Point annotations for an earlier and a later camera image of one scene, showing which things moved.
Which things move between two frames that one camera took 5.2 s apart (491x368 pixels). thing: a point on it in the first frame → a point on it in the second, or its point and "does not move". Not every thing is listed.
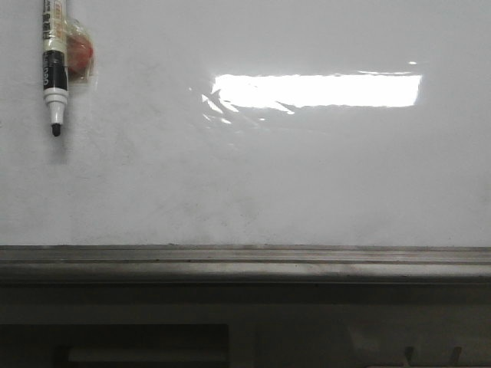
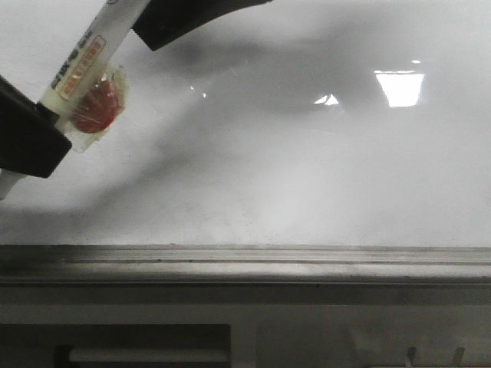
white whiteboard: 252,123 does not move
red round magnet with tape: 80,55 → 98,106
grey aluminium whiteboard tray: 245,264 does not move
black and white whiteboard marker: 55,66 → 90,54
